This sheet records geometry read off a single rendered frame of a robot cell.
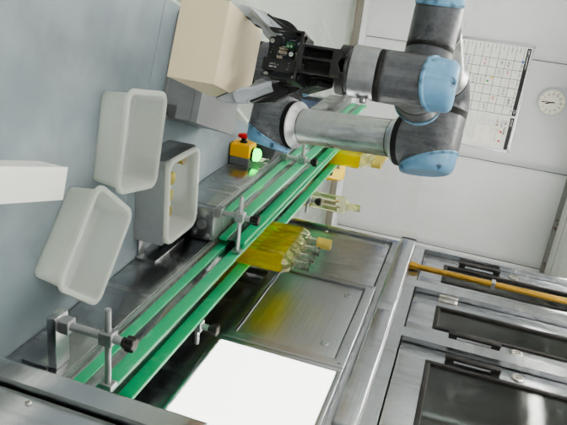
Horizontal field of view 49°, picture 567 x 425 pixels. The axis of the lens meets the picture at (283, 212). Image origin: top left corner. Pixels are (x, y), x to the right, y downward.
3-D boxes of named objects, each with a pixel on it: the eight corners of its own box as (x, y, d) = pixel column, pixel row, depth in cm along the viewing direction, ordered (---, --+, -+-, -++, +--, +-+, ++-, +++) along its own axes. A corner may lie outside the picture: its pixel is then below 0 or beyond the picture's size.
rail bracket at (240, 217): (211, 249, 173) (253, 259, 170) (215, 192, 167) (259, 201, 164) (216, 244, 176) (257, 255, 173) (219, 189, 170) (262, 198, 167)
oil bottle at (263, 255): (220, 258, 184) (289, 276, 179) (222, 241, 182) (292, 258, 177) (228, 251, 189) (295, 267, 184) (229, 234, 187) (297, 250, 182)
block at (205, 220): (188, 237, 174) (212, 243, 173) (190, 206, 171) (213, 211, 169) (194, 233, 177) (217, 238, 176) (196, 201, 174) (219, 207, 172)
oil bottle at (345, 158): (318, 161, 283) (379, 173, 276) (319, 149, 281) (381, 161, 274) (321, 158, 288) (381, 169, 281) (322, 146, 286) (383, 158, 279)
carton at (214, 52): (182, -6, 91) (229, 1, 89) (221, 24, 106) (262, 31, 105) (166, 76, 92) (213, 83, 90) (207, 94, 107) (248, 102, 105)
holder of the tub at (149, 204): (133, 258, 159) (161, 265, 158) (135, 155, 149) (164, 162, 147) (165, 234, 175) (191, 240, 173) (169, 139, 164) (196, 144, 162)
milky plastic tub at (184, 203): (135, 240, 157) (166, 248, 155) (137, 155, 149) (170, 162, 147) (168, 217, 173) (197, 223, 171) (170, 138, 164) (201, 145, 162)
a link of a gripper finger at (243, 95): (204, 92, 93) (259, 65, 91) (218, 99, 99) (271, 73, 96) (212, 110, 93) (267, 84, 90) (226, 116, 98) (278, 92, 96)
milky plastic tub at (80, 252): (18, 278, 119) (57, 290, 117) (62, 173, 125) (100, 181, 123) (63, 298, 135) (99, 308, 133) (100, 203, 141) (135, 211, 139)
